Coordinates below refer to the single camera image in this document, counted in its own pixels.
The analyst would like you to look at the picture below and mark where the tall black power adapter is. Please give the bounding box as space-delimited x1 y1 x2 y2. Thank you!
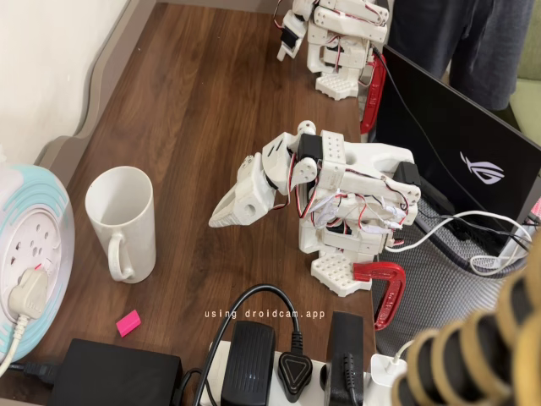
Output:
327 310 367 406

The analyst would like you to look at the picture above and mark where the white cable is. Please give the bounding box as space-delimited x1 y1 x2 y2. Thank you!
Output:
385 210 534 255

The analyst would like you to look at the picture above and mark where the white power strip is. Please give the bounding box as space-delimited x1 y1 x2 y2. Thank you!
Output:
198 340 381 406

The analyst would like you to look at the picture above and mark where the black triangular plug with cable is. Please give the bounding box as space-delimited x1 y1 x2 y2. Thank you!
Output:
208 283 314 405

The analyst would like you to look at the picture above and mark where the white usb charger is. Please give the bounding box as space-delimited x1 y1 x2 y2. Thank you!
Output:
370 337 419 389

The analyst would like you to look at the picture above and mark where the white teal cable reel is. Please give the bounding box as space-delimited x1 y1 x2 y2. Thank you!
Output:
0 162 76 373

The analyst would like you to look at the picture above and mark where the large black power brick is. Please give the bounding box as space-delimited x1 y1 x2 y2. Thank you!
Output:
47 337 183 406

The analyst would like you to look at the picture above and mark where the black laptop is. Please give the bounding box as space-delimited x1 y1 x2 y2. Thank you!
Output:
373 43 541 260

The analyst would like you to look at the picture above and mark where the black power cord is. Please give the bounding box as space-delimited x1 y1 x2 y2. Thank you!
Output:
7 360 65 378

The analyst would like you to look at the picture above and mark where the person in dark shorts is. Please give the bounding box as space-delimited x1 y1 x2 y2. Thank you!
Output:
385 0 536 112

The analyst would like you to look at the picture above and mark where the red c-clamp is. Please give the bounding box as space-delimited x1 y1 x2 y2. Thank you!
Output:
358 52 388 136
352 261 407 332

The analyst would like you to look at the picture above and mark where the green sofa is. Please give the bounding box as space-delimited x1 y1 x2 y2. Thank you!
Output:
508 0 541 130

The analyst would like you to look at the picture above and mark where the grey mesh mat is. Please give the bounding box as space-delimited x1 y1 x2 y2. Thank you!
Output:
370 196 530 360

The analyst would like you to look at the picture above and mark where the grey wavy-edged board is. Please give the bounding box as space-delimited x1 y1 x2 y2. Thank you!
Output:
32 0 161 170

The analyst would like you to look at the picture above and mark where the white ceramic mug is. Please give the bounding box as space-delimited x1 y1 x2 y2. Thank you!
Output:
85 166 157 284

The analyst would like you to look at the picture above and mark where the ribbed black power adapter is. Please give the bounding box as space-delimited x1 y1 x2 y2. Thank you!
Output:
220 320 276 406

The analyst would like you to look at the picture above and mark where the gold black flexible tripod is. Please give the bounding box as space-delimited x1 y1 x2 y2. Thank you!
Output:
390 248 541 406

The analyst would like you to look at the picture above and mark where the pink eraser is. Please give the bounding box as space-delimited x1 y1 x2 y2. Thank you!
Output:
116 309 141 338

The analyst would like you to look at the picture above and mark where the white plug with cable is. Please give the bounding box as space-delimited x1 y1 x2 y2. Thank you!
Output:
0 266 51 365

